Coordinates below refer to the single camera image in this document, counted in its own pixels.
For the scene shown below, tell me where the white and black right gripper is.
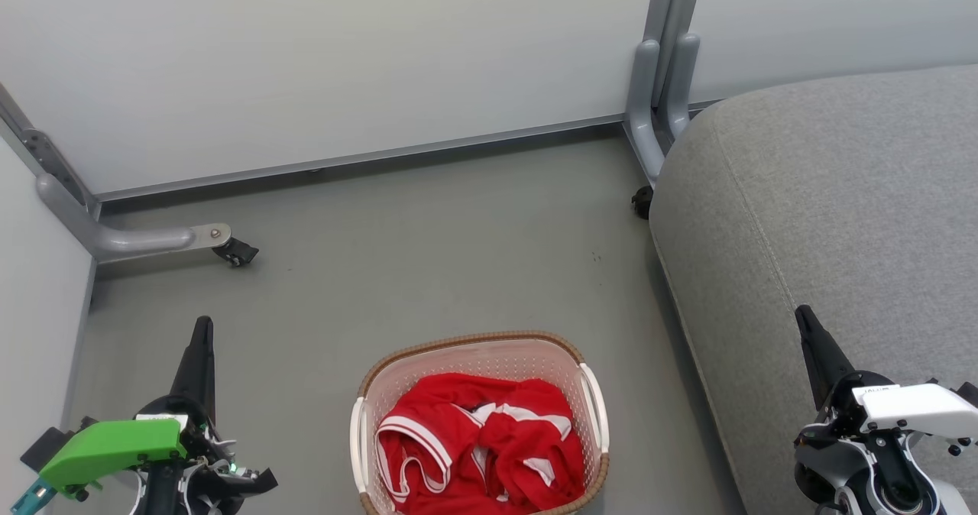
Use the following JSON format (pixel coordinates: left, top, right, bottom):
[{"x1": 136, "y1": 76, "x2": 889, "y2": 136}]
[{"x1": 795, "y1": 305, "x2": 978, "y2": 455}]

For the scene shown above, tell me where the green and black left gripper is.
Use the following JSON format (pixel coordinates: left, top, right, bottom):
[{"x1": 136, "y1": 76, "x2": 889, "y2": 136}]
[{"x1": 38, "y1": 316, "x2": 278, "y2": 515}]

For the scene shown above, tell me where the red garment with white panels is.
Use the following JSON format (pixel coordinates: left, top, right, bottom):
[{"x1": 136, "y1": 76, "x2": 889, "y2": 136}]
[{"x1": 458, "y1": 377, "x2": 586, "y2": 513}]

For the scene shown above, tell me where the grey fabric sofa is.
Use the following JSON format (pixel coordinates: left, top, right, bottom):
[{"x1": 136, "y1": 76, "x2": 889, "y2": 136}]
[{"x1": 648, "y1": 64, "x2": 978, "y2": 515}]

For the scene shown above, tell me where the long grey metal partition leg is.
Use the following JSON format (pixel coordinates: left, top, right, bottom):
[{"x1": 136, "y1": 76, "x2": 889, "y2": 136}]
[{"x1": 34, "y1": 173, "x2": 234, "y2": 264}]

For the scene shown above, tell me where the white perforated laundry basket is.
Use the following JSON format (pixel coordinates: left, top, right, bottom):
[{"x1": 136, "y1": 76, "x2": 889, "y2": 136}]
[{"x1": 350, "y1": 330, "x2": 610, "y2": 515}]

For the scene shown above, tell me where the curved grey metal partition leg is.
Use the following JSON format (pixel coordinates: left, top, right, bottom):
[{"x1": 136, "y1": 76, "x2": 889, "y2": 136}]
[
  {"x1": 624, "y1": 37, "x2": 667, "y2": 187},
  {"x1": 663, "y1": 33, "x2": 701, "y2": 143}
]

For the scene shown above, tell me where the black cable with teal plug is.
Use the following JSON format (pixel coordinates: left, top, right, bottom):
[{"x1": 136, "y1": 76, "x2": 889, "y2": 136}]
[{"x1": 11, "y1": 478, "x2": 56, "y2": 515}]

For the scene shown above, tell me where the grey metal partition rail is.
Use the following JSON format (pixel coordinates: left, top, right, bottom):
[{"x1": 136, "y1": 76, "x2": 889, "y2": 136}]
[{"x1": 93, "y1": 114, "x2": 629, "y2": 204}]

